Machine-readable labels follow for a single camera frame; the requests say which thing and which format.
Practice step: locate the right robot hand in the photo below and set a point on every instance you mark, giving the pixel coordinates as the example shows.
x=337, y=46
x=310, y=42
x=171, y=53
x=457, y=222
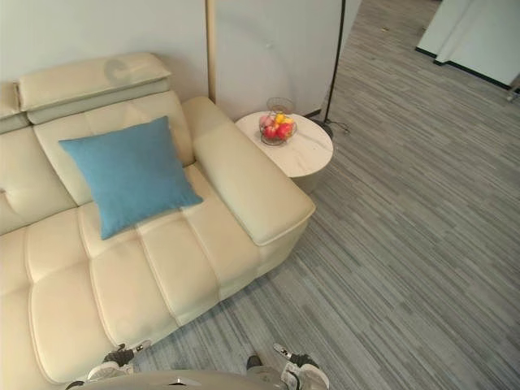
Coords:
x=300, y=357

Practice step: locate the pink fruit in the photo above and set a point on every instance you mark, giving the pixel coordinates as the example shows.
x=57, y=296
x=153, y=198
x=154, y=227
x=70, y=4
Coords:
x=265, y=120

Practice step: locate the blue square cushion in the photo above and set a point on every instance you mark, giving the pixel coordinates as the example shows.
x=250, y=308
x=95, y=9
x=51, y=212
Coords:
x=130, y=174

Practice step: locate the red apple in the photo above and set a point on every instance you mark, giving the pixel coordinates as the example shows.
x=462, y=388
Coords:
x=269, y=132
x=285, y=130

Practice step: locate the grey robot torso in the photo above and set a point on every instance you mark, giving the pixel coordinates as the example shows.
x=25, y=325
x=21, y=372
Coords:
x=183, y=380

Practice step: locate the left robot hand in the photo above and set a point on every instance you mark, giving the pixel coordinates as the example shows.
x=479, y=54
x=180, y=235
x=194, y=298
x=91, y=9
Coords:
x=120, y=355

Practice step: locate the yellow fruit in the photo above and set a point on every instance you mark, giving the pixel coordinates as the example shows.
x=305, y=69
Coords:
x=281, y=119

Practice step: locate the light wooden wall trim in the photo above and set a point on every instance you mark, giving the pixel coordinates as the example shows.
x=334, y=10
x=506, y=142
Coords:
x=211, y=48

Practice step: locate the cream leather tufted sofa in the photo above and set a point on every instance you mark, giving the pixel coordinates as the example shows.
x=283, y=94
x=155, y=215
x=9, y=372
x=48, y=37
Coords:
x=122, y=276

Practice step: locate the black arc floor lamp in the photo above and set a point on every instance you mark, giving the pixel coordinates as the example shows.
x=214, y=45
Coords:
x=334, y=69

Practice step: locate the round white marble side table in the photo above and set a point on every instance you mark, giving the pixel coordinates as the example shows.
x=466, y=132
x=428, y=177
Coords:
x=308, y=154

